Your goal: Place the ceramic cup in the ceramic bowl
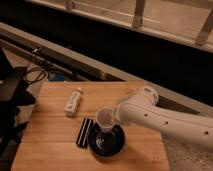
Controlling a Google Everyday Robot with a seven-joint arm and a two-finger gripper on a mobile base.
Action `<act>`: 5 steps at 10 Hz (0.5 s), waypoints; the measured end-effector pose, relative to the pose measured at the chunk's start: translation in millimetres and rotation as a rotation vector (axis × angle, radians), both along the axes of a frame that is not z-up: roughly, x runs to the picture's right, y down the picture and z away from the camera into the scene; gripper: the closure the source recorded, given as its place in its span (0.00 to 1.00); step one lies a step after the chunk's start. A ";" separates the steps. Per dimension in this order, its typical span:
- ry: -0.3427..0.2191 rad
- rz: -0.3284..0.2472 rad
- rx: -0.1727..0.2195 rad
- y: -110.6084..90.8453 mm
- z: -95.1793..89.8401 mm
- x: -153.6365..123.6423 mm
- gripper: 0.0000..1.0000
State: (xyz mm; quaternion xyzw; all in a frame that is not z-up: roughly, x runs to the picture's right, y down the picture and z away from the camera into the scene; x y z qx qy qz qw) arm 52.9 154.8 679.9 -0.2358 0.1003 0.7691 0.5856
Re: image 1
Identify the white ceramic cup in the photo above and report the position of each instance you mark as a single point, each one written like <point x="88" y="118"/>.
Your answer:
<point x="104" y="119"/>

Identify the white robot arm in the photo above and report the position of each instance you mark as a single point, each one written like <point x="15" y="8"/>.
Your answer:
<point x="140" y="108"/>

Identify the black ceramic bowl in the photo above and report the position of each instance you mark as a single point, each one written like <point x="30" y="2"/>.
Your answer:
<point x="106" y="144"/>

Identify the white plastic bottle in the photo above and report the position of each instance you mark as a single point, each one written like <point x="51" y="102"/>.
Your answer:
<point x="73" y="102"/>

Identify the black striped rectangular block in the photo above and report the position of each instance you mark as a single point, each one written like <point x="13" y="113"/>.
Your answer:
<point x="82" y="135"/>

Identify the black chair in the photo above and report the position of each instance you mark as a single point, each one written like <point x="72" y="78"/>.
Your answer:
<point x="13" y="93"/>

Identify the wooden railing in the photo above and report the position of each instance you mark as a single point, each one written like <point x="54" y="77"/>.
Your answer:
<point x="187" y="22"/>

